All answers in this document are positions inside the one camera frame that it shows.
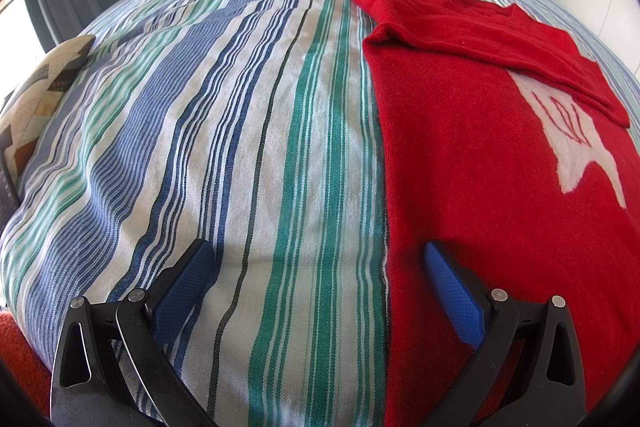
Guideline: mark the blue green striped bedsheet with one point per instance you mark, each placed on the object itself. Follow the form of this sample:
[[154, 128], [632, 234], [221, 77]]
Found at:
[[250, 107]]

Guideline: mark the patchwork patterned pillow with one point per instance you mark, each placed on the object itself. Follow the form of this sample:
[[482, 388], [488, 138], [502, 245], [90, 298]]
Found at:
[[45, 92]]

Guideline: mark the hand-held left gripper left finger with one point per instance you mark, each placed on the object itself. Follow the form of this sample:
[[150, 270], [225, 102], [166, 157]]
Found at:
[[182, 292]]

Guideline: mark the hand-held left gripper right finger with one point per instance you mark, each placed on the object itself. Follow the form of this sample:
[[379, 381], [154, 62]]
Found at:
[[457, 297]]

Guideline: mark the red knit sweater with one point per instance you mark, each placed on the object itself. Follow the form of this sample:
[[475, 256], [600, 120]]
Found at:
[[450, 157]]

